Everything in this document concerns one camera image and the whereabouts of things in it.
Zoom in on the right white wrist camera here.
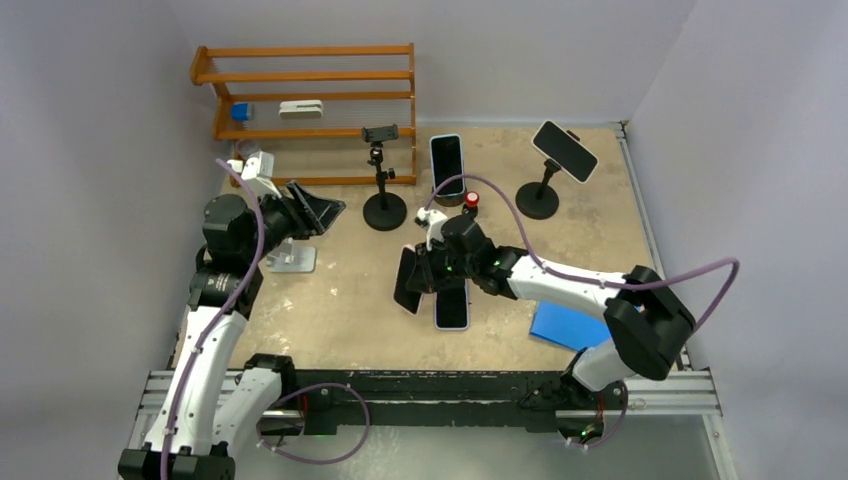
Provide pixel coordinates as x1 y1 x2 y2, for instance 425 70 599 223
415 207 448 251

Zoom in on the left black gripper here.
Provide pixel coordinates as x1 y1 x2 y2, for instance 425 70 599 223
241 180 342 264

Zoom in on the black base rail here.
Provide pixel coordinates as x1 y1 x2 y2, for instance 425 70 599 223
271 369 625 435

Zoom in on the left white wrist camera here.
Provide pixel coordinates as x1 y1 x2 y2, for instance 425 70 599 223
226 151 282 198

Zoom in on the red cap black stamp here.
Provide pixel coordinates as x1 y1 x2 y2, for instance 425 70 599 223
462 191 480 218

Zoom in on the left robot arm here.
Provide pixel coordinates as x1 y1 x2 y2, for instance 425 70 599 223
117 180 346 479

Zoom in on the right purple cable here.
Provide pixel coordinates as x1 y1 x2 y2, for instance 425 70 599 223
423 174 741 336

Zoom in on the black phone stand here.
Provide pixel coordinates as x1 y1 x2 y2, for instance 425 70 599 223
515 159 561 220
361 124 407 231

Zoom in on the clear small jar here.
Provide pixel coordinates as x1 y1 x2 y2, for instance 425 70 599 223
234 139 262 160

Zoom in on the blue white small box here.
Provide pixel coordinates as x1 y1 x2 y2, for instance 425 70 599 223
230 102 255 123

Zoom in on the wooden shelf rack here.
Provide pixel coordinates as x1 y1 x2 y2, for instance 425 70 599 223
189 43 418 186

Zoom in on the light blue case smartphone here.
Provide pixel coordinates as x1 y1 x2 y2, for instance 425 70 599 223
429 134 465 198

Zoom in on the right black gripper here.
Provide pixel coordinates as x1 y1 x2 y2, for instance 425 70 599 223
408 238 477 295

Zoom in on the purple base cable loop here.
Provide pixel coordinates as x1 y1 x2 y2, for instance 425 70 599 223
255 382 372 466

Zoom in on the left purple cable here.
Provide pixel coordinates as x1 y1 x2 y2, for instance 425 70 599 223
158 157 268 480

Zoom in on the silver folding phone stand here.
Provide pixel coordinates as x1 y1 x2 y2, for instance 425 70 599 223
266 238 317 274

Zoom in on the white case smartphone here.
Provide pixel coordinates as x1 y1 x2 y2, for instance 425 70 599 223
531 120 599 184

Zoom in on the round brown phone dock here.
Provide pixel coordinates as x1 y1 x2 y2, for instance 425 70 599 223
432 192 465 207

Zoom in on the blue notebook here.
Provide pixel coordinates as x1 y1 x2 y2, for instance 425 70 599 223
529 302 611 351

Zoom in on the pink case smartphone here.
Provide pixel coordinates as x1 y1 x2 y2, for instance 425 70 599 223
393 245 423 315

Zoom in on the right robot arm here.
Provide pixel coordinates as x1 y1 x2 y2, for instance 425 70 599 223
405 209 696 407

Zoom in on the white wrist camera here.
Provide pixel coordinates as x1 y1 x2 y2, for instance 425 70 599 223
415 207 448 251
226 151 282 198

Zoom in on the white eraser block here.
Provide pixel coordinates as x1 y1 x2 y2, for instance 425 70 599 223
278 99 324 120

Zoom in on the lavender case smartphone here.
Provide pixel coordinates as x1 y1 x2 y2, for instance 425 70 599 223
434 280 470 331

